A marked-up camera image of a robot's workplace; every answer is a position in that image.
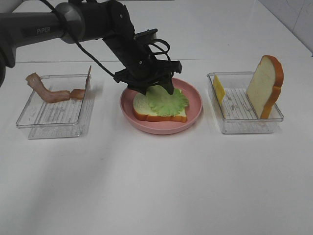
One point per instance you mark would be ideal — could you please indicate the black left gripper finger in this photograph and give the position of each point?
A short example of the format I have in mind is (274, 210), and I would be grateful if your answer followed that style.
(167, 84)
(139, 88)

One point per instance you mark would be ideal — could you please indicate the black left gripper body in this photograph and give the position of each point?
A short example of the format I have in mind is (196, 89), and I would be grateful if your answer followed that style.
(145, 58)

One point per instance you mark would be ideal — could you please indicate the green lettuce leaf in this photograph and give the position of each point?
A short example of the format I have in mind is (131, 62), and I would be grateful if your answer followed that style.
(165, 104)

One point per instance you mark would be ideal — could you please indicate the bread slice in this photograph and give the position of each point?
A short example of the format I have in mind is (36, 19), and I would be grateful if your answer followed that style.
(143, 112)
(265, 86)

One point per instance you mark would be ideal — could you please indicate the long bacon strip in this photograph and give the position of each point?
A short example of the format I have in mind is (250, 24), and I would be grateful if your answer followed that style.
(35, 82)

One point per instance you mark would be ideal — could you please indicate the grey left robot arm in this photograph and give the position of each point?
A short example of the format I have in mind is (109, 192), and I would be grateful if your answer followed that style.
(76, 21)

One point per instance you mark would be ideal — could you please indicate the pink round plate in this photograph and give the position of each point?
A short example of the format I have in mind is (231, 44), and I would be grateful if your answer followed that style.
(193, 111)

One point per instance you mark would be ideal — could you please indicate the yellow cheese slice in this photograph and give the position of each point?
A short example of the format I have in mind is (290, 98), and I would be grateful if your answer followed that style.
(219, 89)

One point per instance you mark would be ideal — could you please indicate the right clear plastic tray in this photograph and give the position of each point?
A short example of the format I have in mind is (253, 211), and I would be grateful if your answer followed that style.
(235, 114)

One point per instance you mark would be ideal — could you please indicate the clear plastic tray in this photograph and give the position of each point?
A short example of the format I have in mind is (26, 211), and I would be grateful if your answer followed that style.
(70, 118)
(235, 114)

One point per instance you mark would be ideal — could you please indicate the left clear plastic tray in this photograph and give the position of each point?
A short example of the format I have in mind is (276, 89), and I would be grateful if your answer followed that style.
(70, 118)

